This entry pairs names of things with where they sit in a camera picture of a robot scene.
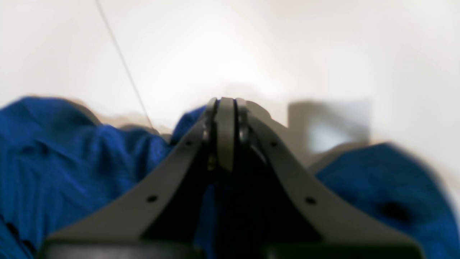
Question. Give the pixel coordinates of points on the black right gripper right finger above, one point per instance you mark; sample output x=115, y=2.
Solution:
x=305, y=219

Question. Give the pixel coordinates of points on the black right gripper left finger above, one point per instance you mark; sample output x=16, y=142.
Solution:
x=158, y=217

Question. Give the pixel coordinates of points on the dark blue t-shirt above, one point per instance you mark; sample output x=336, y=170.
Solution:
x=58, y=164

